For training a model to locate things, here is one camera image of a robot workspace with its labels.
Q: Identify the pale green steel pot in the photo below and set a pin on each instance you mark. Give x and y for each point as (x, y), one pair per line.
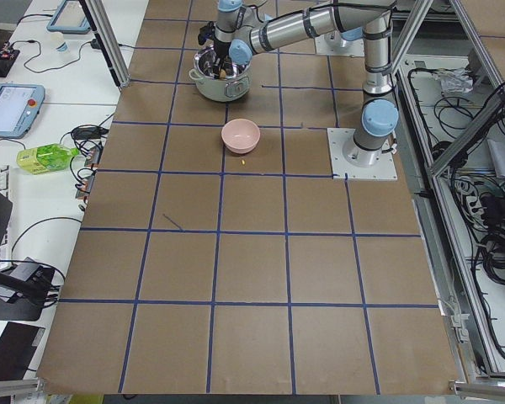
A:
(231, 83)

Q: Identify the aluminium frame post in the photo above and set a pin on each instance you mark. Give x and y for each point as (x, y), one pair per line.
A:
(98, 20)

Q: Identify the usb hub with cables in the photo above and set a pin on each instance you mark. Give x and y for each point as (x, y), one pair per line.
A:
(85, 175)

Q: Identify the far blue teach pendant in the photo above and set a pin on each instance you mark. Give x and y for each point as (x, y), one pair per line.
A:
(69, 18)

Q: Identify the near blue teach pendant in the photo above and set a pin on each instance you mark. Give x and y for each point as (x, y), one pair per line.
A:
(19, 106)

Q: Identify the green drink bottle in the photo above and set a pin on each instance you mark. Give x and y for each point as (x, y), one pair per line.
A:
(46, 159)

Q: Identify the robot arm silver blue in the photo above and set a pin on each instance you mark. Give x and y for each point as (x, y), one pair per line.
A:
(240, 31)

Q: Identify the paper cup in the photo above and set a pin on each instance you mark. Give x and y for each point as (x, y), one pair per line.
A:
(59, 42)

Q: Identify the blue teach pendant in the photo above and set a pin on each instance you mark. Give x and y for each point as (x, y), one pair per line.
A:
(19, 106)
(69, 18)

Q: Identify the black power adapter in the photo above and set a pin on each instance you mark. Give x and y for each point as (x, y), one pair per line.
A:
(95, 44)

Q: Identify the black camera stand base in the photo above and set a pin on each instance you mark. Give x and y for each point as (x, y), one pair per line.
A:
(26, 290)

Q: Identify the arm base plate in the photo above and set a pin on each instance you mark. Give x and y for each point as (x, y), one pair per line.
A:
(350, 162)
(333, 44)

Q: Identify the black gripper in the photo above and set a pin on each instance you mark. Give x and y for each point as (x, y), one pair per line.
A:
(221, 51)

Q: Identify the pink bowl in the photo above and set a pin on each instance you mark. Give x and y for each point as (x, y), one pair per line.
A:
(240, 136)

